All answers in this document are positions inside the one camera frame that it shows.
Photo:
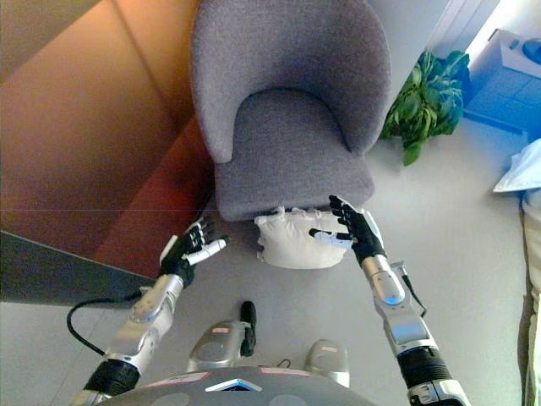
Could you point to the dark grey robot torso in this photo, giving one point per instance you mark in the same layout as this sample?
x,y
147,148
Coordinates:
x,y
249,387

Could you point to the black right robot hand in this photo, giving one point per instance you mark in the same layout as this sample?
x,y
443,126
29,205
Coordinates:
x,y
363,235

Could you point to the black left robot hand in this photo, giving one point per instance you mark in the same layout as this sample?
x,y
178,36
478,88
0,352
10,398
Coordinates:
x,y
182,254

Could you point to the silver left robot leg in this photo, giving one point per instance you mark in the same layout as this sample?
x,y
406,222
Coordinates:
x,y
228,342

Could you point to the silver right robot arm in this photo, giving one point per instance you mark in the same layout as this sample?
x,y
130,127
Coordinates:
x,y
406,325

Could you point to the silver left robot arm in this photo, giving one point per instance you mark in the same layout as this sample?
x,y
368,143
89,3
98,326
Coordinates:
x,y
139,321

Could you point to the white pillow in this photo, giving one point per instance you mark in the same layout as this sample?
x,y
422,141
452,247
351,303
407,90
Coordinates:
x,y
301,243

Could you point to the silver right robot leg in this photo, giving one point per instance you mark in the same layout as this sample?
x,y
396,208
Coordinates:
x,y
329,359

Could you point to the dark grey low cabinet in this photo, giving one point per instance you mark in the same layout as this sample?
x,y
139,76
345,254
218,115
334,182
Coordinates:
x,y
55,270

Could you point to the blue storage crate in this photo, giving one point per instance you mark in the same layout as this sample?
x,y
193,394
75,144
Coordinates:
x,y
498,101

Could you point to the brown wooden cabinet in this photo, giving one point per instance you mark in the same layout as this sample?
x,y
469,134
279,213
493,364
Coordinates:
x,y
84,127

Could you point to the white cardboard box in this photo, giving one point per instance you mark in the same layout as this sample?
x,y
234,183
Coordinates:
x,y
513,48

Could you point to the silver robot leg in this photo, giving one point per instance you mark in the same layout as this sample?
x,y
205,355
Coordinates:
x,y
329,359
228,342

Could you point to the grey fabric armchair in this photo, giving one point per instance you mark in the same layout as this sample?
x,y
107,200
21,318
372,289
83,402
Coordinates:
x,y
291,97

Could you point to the green leafy houseplant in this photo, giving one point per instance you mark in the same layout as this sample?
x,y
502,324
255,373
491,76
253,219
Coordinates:
x,y
427,101

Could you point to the white cloth at right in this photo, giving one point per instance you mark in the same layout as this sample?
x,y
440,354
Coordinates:
x,y
520,169

